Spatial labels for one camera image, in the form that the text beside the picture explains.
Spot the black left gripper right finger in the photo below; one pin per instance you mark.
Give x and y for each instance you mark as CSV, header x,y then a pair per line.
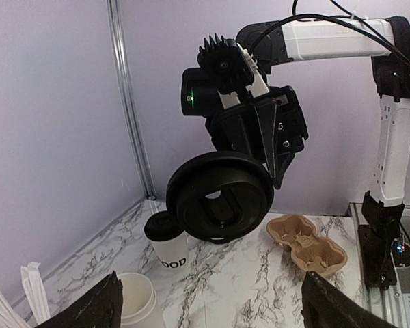
x,y
325,306

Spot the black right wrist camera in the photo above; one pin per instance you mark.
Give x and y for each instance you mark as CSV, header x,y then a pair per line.
x,y
231,74

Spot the right aluminium frame post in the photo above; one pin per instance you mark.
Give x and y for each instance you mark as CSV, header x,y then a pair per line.
x,y
126,94

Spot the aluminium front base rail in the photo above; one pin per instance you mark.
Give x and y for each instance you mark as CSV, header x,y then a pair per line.
x,y
384,253

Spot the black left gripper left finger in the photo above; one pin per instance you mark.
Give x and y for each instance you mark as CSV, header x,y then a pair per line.
x,y
101,306

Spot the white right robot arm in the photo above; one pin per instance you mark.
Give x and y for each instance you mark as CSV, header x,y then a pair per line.
x,y
341,109

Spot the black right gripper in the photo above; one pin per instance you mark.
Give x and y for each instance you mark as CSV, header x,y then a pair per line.
x,y
270,128

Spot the white paper coffee cup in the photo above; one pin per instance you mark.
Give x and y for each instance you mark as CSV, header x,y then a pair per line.
x,y
140,307
174,253

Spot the brown cardboard cup carrier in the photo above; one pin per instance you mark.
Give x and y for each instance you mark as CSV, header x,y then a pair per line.
x,y
310,252

